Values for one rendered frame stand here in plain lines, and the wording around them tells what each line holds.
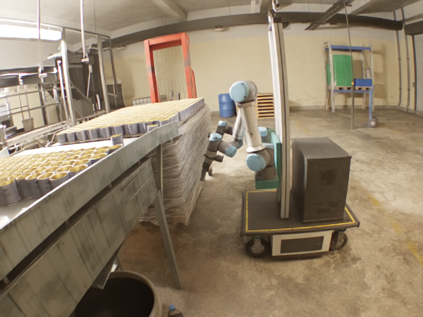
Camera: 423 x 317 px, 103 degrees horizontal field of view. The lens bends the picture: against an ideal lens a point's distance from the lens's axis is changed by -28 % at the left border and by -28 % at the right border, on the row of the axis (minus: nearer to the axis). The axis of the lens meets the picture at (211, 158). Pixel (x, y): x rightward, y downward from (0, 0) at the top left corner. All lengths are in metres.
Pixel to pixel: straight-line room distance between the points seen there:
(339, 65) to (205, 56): 5.60
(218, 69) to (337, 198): 9.25
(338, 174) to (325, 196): 0.18
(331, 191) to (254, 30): 9.44
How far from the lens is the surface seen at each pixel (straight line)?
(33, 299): 0.69
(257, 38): 10.61
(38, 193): 0.91
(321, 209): 1.80
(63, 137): 2.08
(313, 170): 1.64
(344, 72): 9.95
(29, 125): 5.53
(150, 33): 10.62
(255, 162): 1.38
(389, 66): 12.61
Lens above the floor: 1.36
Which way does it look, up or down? 18 degrees down
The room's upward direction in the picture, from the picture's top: 6 degrees counter-clockwise
